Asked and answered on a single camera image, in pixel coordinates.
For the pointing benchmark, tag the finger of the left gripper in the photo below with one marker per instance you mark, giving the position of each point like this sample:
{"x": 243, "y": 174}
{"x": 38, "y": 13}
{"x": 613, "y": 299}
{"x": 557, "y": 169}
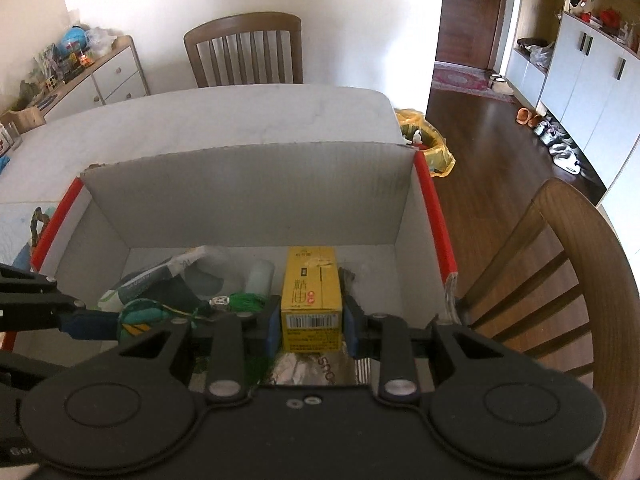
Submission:
{"x": 82, "y": 324}

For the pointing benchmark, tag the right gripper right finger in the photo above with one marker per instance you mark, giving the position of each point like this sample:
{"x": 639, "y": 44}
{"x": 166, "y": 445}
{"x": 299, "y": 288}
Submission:
{"x": 384, "y": 338}

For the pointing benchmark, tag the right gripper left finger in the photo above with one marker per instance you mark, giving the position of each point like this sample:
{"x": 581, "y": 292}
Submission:
{"x": 243, "y": 346}

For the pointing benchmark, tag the green plush toy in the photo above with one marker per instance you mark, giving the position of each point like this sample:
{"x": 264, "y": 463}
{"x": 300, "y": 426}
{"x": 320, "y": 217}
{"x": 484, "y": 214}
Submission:
{"x": 238, "y": 302}

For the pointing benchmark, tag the colourful fabric pouch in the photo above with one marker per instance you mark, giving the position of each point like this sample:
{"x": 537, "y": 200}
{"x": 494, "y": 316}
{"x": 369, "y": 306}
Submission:
{"x": 140, "y": 316}

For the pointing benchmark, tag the silver snack packet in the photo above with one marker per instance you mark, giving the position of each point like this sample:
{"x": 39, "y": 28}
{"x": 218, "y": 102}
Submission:
{"x": 312, "y": 369}

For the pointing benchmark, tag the small yellow box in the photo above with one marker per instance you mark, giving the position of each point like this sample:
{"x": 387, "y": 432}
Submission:
{"x": 311, "y": 302}

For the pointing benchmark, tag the light green correction tape dispenser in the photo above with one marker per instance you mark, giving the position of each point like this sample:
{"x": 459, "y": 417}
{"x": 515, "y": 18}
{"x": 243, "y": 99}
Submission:
{"x": 259, "y": 278}

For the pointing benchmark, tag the round patterned table mat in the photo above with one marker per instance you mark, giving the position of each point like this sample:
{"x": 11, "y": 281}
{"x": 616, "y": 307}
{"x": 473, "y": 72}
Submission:
{"x": 15, "y": 221}

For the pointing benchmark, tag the red and white cardboard box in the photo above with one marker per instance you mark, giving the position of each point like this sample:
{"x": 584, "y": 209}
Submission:
{"x": 367, "y": 201}

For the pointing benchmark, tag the near wooden chair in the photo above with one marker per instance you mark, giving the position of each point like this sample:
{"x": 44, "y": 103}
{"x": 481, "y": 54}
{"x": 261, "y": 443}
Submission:
{"x": 561, "y": 290}

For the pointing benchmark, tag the wooden chair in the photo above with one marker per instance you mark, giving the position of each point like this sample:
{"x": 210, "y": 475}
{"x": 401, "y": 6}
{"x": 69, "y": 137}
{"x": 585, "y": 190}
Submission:
{"x": 249, "y": 48}
{"x": 561, "y": 290}

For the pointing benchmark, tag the yellow bagged trash bin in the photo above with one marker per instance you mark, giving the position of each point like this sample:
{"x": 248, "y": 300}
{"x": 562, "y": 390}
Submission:
{"x": 421, "y": 134}

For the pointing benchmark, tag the white drawer sideboard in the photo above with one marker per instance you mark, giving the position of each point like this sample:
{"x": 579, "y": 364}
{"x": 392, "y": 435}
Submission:
{"x": 116, "y": 77}

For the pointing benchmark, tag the blue globe toy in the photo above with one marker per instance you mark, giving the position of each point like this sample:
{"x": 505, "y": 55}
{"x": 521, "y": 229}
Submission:
{"x": 74, "y": 40}

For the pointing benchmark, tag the far wooden chair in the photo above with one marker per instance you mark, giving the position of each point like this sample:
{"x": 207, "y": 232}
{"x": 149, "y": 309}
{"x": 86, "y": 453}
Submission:
{"x": 249, "y": 48}

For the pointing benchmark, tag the red patterned door rug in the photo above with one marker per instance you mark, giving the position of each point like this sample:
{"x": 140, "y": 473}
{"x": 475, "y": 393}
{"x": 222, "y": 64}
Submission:
{"x": 471, "y": 81}

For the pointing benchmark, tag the brown entrance door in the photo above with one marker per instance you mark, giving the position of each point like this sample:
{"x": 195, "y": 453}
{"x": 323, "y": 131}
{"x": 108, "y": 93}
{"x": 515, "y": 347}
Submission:
{"x": 469, "y": 32}

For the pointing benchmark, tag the white wall cabinet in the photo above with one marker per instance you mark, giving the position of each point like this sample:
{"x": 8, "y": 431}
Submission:
{"x": 577, "y": 61}

